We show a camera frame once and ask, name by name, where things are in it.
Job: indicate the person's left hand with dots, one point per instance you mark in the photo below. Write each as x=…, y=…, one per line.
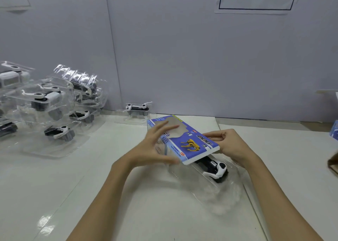
x=144, y=153

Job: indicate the person's right hand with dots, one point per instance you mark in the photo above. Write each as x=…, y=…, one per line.
x=235, y=148

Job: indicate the person's right thumb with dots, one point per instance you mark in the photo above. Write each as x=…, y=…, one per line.
x=214, y=134

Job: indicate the person's left thumb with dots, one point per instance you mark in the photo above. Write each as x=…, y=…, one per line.
x=170, y=160

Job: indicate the blue toy packaging box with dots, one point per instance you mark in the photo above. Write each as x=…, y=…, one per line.
x=195, y=143

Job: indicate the person's left forearm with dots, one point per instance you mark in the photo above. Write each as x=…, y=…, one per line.
x=105, y=204

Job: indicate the person's right forearm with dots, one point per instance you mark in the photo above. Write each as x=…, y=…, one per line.
x=277, y=201

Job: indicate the black white robot dog toy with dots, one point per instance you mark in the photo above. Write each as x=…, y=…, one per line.
x=215, y=169

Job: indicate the clear plastic blister tray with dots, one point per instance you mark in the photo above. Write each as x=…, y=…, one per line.
x=224, y=193

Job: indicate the single blister packed dog toy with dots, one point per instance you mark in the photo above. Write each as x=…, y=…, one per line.
x=137, y=108

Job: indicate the blue white box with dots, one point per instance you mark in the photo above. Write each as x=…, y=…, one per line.
x=334, y=130

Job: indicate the brown cardboard box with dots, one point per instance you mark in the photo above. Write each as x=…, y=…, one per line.
x=333, y=164

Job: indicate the pile of blister packed toys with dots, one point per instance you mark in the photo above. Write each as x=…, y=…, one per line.
x=47, y=109

